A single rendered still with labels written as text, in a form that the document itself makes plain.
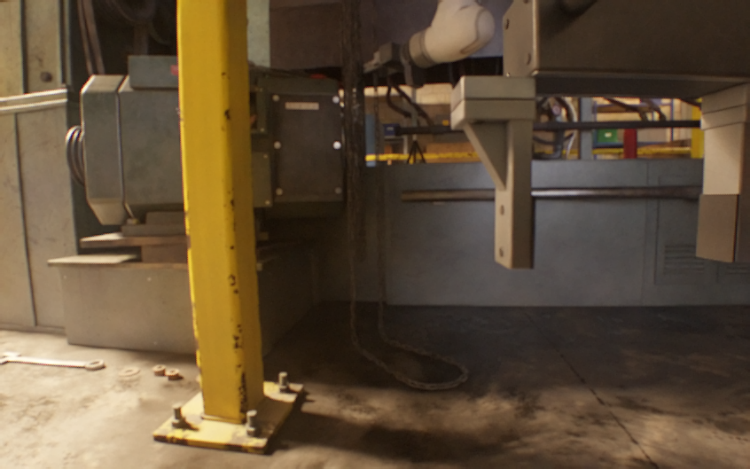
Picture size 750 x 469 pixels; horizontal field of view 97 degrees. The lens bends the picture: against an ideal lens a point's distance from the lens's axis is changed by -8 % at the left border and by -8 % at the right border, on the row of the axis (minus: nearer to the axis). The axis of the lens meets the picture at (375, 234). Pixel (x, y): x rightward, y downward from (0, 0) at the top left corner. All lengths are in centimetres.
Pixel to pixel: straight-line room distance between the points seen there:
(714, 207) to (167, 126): 116
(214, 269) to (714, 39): 72
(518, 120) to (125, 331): 131
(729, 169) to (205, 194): 71
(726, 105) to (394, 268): 137
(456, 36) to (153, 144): 86
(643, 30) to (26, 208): 174
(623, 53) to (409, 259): 138
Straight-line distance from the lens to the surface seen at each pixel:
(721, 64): 27
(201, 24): 81
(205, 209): 74
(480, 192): 145
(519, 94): 21
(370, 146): 421
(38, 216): 170
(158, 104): 122
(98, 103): 128
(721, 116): 30
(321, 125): 114
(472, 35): 93
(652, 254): 180
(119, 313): 138
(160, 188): 119
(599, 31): 23
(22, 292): 181
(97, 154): 126
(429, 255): 154
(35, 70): 184
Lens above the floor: 45
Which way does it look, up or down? 5 degrees down
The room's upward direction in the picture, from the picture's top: 1 degrees counter-clockwise
